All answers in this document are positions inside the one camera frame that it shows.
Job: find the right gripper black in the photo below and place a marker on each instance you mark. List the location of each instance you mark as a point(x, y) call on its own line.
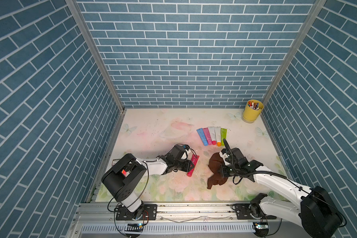
point(223, 173)

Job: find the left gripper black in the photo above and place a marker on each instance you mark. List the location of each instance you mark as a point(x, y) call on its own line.
point(187, 163)

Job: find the red toothpaste tube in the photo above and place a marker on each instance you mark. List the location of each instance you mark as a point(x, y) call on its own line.
point(194, 161)

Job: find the brown cloth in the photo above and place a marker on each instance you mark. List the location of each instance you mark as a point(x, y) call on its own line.
point(215, 163)

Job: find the green toothpaste tube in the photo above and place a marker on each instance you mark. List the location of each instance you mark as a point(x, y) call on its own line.
point(223, 135)

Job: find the blue toothpaste tube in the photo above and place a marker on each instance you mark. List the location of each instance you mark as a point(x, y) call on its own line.
point(202, 136)

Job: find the magenta toothpaste tube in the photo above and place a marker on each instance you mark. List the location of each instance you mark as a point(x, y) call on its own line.
point(207, 136)

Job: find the white orange-cap toothpaste tube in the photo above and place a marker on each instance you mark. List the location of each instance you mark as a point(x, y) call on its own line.
point(218, 136)

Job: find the white pink-cap toothpaste tube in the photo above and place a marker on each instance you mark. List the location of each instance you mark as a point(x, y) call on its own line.
point(212, 135)

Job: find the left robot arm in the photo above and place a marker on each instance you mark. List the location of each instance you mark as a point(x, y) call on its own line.
point(124, 176)

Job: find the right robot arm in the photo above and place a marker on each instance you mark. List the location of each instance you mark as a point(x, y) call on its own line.
point(310, 208)

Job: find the yellow cup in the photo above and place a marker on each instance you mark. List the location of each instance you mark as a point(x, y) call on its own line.
point(250, 115)

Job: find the colourful card on table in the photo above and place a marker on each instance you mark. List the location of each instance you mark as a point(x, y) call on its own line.
point(115, 161)

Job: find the pens in cup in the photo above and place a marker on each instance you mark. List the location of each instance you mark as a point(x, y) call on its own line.
point(253, 105)

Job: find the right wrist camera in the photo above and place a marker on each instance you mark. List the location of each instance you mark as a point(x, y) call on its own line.
point(226, 153)

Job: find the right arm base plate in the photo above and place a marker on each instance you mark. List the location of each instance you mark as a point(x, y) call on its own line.
point(248, 211)

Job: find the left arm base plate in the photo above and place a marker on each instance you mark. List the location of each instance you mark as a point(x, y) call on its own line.
point(146, 211)

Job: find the aluminium front rail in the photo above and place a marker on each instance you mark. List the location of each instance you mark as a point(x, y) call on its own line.
point(105, 212)

